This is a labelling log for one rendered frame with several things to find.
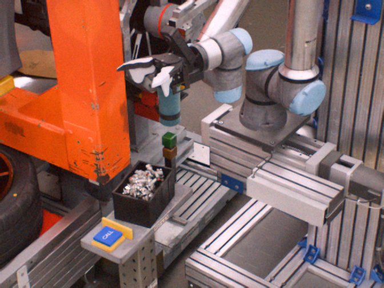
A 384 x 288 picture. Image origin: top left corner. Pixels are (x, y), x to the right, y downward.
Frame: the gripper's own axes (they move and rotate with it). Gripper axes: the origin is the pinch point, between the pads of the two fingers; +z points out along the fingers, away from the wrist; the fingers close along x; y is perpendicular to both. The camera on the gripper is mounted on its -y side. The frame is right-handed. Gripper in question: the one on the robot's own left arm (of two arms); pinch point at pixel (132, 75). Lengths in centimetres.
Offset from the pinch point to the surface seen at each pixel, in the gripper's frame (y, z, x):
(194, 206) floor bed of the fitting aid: 108, -68, 81
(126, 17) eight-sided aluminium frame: 17, -48, 80
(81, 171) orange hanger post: 60, -14, 67
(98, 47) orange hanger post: 13, -21, 53
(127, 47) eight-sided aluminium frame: 28, -48, 82
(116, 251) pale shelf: 74, -6, 37
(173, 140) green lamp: 53, -42, 49
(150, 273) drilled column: 97, -22, 46
